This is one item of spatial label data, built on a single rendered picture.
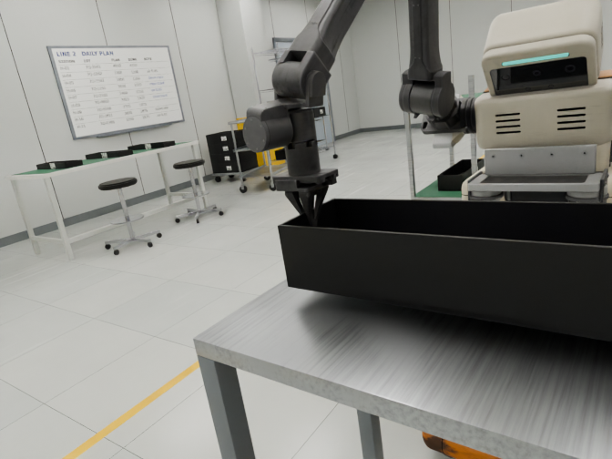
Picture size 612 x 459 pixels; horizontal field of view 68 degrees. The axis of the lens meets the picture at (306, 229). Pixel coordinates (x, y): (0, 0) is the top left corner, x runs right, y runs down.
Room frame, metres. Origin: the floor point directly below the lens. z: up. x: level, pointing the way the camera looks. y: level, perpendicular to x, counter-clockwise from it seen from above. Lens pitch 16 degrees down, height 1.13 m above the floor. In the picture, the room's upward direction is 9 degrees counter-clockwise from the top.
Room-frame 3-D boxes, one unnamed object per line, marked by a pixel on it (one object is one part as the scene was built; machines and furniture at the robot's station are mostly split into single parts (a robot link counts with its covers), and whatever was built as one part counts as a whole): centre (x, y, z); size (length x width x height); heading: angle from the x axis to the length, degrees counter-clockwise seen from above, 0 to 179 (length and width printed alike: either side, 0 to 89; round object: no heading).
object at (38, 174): (4.88, 1.91, 0.40); 1.80 x 0.75 x 0.80; 143
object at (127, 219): (4.15, 1.62, 0.31); 0.53 x 0.50 x 0.62; 143
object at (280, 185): (0.79, 0.00, 0.95); 0.07 x 0.07 x 0.09; 52
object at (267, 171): (6.27, 0.38, 0.50); 0.90 x 0.54 x 1.00; 157
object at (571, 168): (0.97, -0.52, 0.84); 0.28 x 0.16 x 0.22; 51
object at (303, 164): (0.79, -0.01, 1.02); 0.10 x 0.07 x 0.07; 52
